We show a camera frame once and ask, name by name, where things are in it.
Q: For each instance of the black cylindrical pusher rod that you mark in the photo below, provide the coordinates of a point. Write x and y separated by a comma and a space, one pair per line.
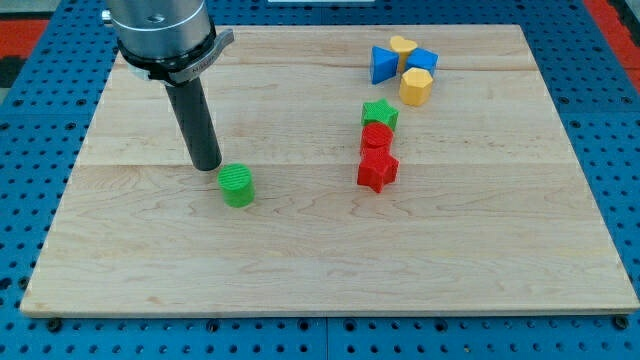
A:
192, 113

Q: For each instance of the green cylinder block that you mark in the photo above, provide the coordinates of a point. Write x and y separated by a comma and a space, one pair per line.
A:
236, 185

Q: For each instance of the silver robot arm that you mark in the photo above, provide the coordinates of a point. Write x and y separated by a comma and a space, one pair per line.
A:
174, 42

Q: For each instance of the green star block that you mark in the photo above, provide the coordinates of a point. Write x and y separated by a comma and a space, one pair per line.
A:
379, 111

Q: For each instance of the red star block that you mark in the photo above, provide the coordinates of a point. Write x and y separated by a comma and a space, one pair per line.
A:
377, 169

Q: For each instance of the red cylinder block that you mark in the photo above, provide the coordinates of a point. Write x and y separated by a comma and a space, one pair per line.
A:
377, 136

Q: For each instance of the blue triangle block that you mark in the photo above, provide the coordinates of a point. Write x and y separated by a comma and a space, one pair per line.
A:
383, 64

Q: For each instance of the yellow heart block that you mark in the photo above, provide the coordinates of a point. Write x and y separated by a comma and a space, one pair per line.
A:
403, 47

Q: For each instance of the yellow hexagon block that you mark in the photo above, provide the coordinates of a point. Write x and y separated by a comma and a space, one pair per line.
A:
415, 87

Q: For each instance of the blue cube block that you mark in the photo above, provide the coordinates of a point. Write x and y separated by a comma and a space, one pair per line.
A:
422, 59

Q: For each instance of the wooden board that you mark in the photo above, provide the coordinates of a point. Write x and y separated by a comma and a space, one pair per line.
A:
489, 214

